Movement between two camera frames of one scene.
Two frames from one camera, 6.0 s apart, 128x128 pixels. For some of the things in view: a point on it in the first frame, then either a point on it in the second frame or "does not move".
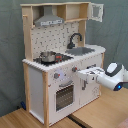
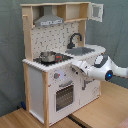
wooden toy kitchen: [56, 50] does not move
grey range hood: [48, 18] does not move
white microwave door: [96, 12] does not move
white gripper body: [90, 74] -> [82, 65]
